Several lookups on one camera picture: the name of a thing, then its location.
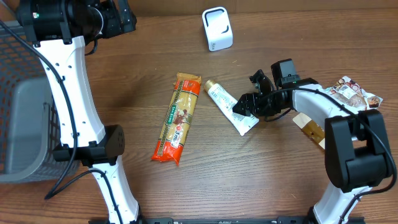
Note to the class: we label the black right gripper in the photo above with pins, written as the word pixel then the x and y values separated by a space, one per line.
pixel 259 110

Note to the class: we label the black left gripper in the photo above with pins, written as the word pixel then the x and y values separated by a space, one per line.
pixel 118 25

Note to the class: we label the white cream tube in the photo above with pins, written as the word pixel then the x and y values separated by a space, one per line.
pixel 225 103

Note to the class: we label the beige bread snack bag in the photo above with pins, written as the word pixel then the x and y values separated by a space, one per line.
pixel 351 93

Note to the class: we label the red orange spaghetti pack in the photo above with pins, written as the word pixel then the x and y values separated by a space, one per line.
pixel 178 118

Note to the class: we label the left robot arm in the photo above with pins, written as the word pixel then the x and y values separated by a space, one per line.
pixel 58 33

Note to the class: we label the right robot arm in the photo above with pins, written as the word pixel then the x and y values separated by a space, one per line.
pixel 358 159

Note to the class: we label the white barcode scanner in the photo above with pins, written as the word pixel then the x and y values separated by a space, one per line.
pixel 217 28

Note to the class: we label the grey plastic mesh basket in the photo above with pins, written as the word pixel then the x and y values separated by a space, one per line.
pixel 30 128

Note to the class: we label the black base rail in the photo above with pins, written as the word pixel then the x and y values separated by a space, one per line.
pixel 279 220

